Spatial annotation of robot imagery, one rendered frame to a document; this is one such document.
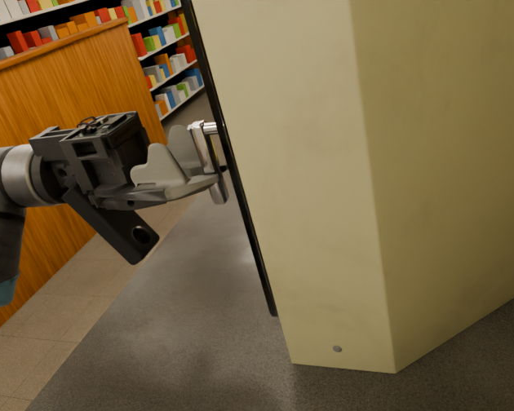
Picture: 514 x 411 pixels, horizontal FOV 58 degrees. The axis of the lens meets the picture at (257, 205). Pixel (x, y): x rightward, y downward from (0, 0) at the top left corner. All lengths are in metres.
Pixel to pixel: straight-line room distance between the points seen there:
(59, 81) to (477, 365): 2.84
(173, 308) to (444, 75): 0.45
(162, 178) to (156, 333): 0.24
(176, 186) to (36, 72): 2.56
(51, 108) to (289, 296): 2.64
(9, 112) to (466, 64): 2.57
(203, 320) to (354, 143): 0.35
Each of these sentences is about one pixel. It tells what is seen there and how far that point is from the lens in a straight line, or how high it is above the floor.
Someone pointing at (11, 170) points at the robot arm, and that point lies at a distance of 0.58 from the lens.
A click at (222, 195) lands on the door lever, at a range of 0.47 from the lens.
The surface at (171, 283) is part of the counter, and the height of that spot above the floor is 0.94.
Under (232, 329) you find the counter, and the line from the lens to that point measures 0.60.
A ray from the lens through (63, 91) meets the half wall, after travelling 3.10.
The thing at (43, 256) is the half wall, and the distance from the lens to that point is 2.89.
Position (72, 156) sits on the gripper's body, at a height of 1.20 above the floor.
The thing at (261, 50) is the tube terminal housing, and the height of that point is 1.27.
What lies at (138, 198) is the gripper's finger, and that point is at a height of 1.15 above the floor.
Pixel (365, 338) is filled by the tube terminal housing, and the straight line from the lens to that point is 0.48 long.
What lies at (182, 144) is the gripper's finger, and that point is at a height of 1.18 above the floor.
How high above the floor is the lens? 1.34
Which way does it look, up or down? 28 degrees down
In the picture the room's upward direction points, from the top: 15 degrees counter-clockwise
